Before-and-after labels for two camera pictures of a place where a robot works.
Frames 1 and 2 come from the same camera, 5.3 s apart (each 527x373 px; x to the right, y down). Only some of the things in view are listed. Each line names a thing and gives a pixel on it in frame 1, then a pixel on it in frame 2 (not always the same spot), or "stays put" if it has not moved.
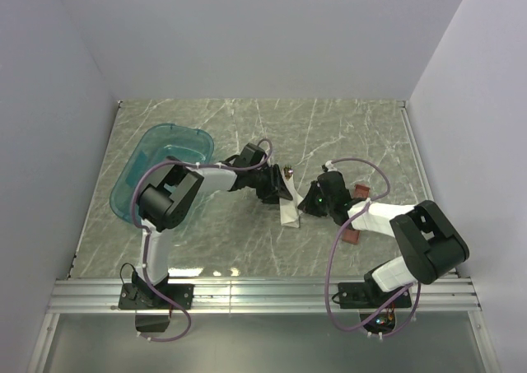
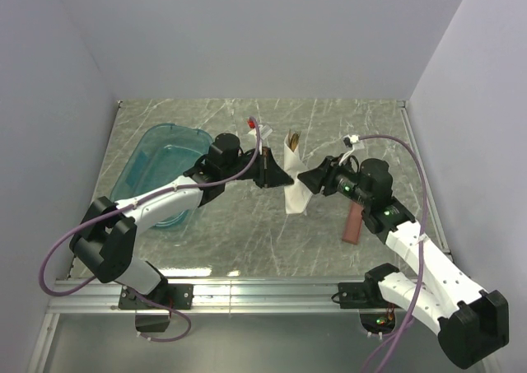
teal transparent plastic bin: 145,146 stays put
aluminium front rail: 255,296 stays put
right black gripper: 314,198 → 326,178
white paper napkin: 289,208 → 297,195
